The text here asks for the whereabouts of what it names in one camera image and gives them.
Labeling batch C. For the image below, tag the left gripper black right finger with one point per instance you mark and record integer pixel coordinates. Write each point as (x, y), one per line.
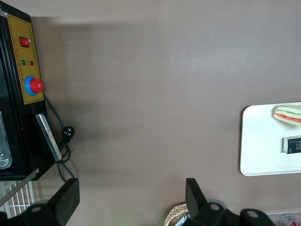
(195, 200)

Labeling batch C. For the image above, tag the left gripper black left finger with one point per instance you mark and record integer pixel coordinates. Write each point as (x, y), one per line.
(63, 200)

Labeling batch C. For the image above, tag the cream plastic tray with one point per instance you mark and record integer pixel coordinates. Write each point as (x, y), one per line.
(258, 141)

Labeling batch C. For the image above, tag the light woven wicker basket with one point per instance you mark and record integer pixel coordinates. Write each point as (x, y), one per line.
(175, 212)

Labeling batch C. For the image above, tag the clear acrylic bottle rack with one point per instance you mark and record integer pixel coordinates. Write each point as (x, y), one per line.
(275, 215)

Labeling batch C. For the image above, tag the red cola bottle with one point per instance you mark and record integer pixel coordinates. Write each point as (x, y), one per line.
(294, 222)

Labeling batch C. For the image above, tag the small black carton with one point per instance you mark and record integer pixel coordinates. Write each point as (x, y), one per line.
(294, 147)

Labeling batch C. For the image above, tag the triangular wrapped sandwich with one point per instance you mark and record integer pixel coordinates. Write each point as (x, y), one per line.
(288, 115)

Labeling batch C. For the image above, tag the black machine with yellow panel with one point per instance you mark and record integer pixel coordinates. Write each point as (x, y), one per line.
(26, 58)

